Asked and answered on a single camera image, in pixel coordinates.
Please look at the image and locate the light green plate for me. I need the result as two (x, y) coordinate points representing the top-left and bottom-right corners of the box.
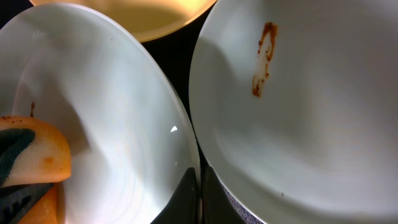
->
(1, 3), (200, 223)
(189, 1), (397, 223)

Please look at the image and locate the yellow green scrub sponge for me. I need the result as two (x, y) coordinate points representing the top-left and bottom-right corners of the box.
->
(1, 115), (72, 223)

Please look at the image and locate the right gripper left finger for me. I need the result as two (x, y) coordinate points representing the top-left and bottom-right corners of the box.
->
(151, 167), (198, 224)

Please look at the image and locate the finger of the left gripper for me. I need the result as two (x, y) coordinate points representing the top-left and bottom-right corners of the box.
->
(1, 183), (53, 224)

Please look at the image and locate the yellow plate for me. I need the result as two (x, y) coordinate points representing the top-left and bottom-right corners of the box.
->
(30, 0), (216, 42)

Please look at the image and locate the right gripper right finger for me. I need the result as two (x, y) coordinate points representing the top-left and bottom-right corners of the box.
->
(202, 166), (245, 224)

